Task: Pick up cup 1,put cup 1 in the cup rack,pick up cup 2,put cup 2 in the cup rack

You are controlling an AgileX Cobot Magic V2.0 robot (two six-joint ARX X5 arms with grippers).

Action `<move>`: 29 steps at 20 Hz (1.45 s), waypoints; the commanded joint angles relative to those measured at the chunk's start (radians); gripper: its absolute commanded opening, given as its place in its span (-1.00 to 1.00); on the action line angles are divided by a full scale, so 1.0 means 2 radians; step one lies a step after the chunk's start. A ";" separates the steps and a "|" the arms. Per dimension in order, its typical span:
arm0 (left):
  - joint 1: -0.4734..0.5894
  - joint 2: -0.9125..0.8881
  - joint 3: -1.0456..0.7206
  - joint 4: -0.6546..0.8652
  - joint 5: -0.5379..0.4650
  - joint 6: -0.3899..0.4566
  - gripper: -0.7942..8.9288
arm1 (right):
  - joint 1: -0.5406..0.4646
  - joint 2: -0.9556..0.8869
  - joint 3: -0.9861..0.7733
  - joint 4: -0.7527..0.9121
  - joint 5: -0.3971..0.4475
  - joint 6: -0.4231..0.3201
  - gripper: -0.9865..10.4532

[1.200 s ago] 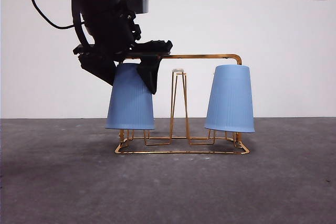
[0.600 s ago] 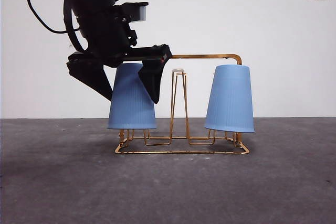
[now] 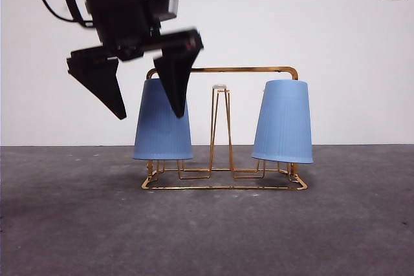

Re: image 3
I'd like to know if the blue ribbed cup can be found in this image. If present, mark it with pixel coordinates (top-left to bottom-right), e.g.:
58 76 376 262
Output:
132 78 194 162
251 79 315 165

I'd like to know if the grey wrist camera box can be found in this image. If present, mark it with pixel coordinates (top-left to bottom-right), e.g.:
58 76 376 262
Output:
142 0 182 23

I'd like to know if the gold wire cup rack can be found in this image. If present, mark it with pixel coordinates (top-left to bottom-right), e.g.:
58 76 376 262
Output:
140 66 309 191

